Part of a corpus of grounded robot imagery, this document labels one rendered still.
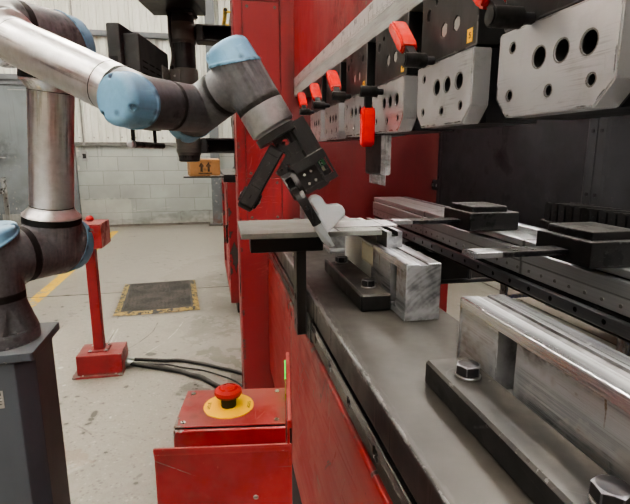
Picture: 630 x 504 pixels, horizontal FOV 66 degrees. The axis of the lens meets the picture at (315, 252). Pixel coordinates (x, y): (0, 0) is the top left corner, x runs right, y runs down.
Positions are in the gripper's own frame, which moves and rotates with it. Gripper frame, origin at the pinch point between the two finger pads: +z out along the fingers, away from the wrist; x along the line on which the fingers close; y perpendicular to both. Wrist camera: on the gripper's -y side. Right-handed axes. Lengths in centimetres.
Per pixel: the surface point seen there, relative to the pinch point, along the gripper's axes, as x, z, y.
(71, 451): 99, 36, -127
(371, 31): 8.9, -26.8, 26.0
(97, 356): 164, 17, -131
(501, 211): 16.6, 16.0, 34.6
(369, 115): -0.2, -14.3, 16.7
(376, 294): -1.2, 12.2, 2.9
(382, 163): 12.2, -5.5, 17.1
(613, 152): 19, 18, 62
